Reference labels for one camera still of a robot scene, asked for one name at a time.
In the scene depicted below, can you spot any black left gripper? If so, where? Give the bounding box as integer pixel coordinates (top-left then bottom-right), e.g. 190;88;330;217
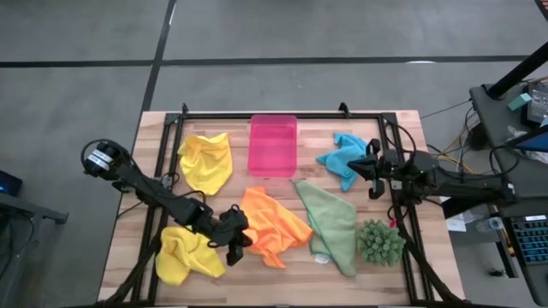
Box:
207;204;253;267

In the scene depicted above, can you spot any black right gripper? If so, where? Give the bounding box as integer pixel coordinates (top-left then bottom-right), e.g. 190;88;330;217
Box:
347;138;395;201

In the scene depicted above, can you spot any orange microfiber towel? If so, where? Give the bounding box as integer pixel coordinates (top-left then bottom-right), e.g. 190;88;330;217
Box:
239;186;314;270

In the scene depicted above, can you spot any green microfiber towel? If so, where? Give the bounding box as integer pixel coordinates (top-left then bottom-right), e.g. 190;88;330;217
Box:
290;179;359;278

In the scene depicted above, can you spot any yellow microfiber towel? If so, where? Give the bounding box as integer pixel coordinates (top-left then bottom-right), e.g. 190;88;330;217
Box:
154;225;227;287
177;132;235;197

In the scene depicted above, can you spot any blue microfiber towel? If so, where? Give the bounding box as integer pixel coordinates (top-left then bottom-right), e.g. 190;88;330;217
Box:
315;132;372;193

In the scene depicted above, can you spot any green artificial plant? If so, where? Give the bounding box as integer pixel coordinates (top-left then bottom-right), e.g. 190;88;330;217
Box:
356;219;407;268

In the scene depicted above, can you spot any pink translucent plastic bin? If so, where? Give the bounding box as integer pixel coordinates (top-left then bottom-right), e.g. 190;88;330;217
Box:
247;114;299;179

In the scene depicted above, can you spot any white crumpled paper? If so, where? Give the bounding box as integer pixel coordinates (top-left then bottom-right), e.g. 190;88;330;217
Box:
444;212;468;234

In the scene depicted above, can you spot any black power adapter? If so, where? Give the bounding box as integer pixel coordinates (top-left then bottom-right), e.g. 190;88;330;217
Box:
468;122;490;151

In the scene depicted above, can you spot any clear plastic bottle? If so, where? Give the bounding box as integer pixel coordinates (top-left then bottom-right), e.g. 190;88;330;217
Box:
475;216;506;234

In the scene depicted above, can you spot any grey side desk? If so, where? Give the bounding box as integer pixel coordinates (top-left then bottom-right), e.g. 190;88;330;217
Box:
440;83;548;307

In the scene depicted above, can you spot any small teal box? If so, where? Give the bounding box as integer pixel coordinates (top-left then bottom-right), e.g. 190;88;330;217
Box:
508;92;533;112

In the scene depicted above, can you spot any tablet with blue screen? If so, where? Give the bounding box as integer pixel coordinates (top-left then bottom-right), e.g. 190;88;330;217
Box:
503;127;548;155

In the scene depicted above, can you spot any backlit computer keyboard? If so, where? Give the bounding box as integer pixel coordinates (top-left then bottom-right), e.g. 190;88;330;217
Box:
508;213;548;267

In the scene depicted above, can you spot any black diagonal pole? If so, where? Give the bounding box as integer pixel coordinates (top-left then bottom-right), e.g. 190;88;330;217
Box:
487;41;548;100

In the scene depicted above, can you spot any black electronic device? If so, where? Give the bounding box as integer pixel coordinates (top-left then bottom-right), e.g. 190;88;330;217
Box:
525;80;548;128

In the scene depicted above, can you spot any dark side table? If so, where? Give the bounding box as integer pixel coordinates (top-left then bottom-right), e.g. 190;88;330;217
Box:
0;190;69;308

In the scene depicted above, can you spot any blue-lit black device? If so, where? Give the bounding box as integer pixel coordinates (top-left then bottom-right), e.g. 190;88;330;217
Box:
0;169;24;198

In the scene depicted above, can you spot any black aluminium table frame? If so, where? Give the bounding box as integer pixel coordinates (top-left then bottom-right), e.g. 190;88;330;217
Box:
96;102;470;308

